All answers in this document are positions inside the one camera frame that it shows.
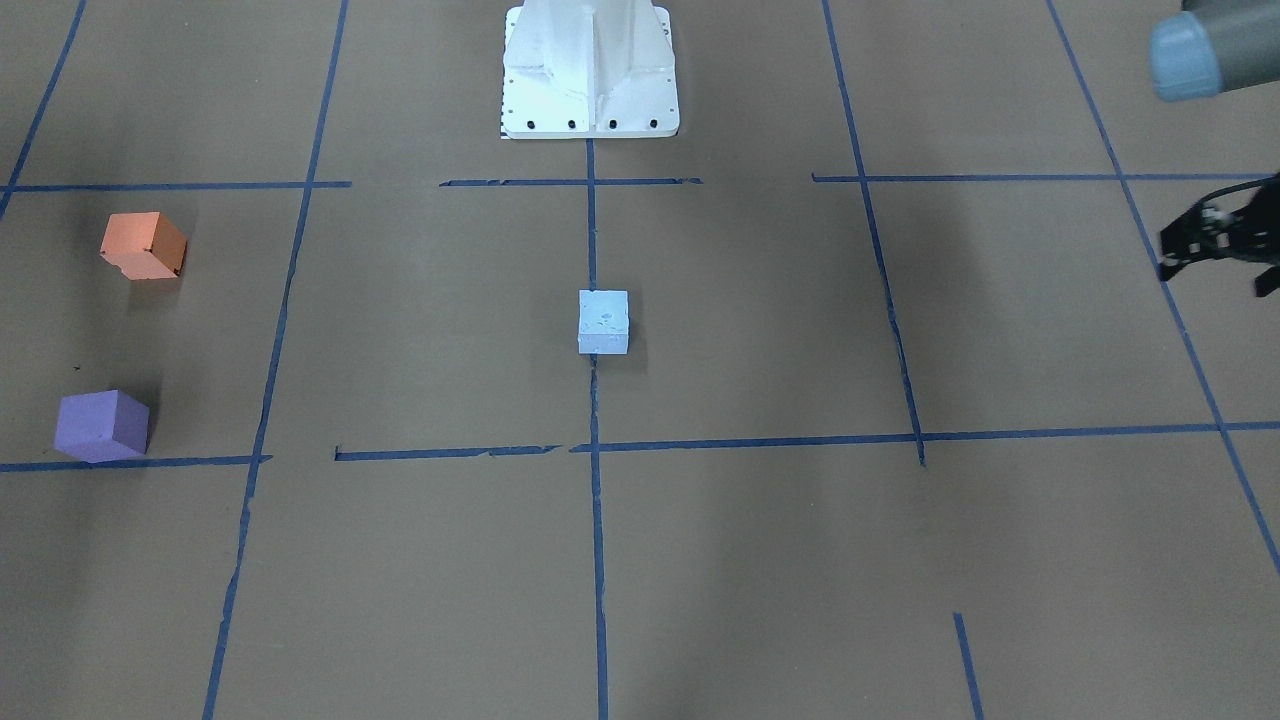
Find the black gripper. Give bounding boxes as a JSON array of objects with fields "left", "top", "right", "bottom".
[{"left": 1158, "top": 176, "right": 1279, "bottom": 297}]

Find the light blue foam block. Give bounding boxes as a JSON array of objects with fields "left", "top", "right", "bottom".
[{"left": 577, "top": 290, "right": 630, "bottom": 355}]

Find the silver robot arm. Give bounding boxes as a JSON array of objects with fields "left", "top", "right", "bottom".
[{"left": 1148, "top": 1, "right": 1279, "bottom": 299}]

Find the orange foam block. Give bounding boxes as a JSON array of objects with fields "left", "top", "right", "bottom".
[{"left": 99, "top": 211, "right": 188, "bottom": 281}]

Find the purple foam block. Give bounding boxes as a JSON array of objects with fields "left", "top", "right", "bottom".
[{"left": 52, "top": 389, "right": 150, "bottom": 464}]

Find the white pedestal column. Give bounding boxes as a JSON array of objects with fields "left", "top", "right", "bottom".
[{"left": 500, "top": 1, "right": 681, "bottom": 140}]

